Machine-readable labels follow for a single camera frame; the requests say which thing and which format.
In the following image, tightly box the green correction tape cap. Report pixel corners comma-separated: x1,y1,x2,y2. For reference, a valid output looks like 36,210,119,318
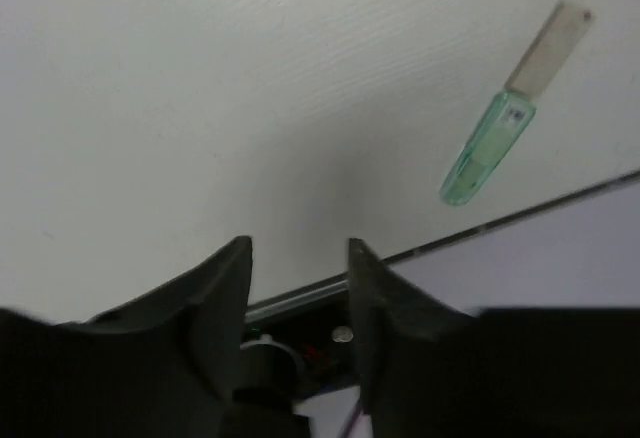
439,90,537,206

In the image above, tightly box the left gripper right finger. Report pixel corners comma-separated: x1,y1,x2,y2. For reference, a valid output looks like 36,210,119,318
348,239,639,437

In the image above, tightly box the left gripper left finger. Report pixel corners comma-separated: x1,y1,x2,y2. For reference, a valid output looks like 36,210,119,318
1,236,252,437

